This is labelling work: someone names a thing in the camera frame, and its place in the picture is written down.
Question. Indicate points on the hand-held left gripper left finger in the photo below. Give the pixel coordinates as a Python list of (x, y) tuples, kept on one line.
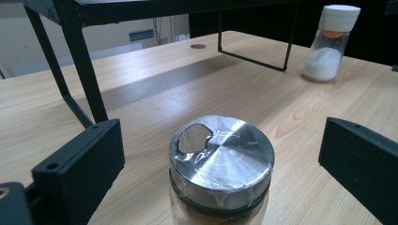
[(78, 168)]

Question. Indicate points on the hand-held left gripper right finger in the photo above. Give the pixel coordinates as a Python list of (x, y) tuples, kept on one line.
[(366, 168)]

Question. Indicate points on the salt jar white lid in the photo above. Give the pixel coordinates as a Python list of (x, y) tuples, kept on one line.
[(324, 62)]

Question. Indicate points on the black metal shelf rack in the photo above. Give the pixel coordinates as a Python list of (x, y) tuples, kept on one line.
[(79, 47)]

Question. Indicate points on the brown spice jar metal lid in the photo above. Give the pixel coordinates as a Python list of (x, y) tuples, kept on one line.
[(225, 165)]

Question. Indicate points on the dark round table grommet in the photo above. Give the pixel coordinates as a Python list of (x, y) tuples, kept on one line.
[(198, 46)]

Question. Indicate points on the grey-blue wall box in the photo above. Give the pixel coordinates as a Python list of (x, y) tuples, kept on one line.
[(141, 35)]

